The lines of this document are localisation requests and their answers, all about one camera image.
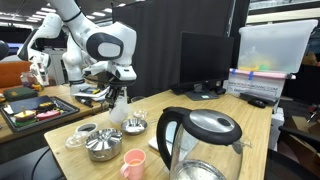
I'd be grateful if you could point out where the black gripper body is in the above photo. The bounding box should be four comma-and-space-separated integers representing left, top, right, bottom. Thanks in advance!
83, 71, 135, 96

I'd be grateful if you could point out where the white mug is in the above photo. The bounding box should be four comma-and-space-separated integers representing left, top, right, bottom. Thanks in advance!
109, 87, 130, 124

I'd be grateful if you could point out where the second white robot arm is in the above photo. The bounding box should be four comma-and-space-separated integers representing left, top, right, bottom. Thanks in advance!
17, 13, 137, 95

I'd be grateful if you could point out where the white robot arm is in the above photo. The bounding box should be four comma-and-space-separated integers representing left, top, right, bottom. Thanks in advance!
47, 0, 137, 107

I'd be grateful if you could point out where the small silver pan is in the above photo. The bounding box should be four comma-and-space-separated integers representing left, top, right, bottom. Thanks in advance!
121, 118, 148, 135

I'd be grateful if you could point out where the clear drinking glass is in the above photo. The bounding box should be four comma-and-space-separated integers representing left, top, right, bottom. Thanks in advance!
131, 96, 146, 112

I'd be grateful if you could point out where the clear glass lid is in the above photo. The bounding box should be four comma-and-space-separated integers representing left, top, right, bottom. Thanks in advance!
64, 131, 89, 149

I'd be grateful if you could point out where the pink plastic cup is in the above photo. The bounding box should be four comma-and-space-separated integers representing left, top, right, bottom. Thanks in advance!
120, 149, 146, 180

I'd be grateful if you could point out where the black tray with toys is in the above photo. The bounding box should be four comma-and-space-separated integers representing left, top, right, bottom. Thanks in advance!
1, 96, 79, 132

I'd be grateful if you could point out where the dark green case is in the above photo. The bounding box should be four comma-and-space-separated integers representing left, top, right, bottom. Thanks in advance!
3, 87, 38, 102

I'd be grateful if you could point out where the black computer monitor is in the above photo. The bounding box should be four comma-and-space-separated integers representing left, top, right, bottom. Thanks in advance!
171, 32, 234, 101

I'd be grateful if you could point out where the black glass electric kettle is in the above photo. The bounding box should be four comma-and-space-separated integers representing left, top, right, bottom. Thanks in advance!
156, 107, 251, 180

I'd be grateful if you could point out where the white cardboard box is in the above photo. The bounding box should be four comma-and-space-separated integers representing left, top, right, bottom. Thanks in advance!
223, 69, 296, 98

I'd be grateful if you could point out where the black computer mouse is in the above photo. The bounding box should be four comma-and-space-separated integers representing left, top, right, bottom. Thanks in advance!
248, 99, 266, 108

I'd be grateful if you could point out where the clear plastic storage bin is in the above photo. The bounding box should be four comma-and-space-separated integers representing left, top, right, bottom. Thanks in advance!
238, 19, 318, 73

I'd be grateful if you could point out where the black office chair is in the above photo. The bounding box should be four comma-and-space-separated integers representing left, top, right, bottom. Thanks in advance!
264, 126, 320, 180

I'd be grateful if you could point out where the white desk grommet ring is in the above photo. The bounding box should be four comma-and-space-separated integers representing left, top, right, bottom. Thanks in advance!
75, 122, 99, 135

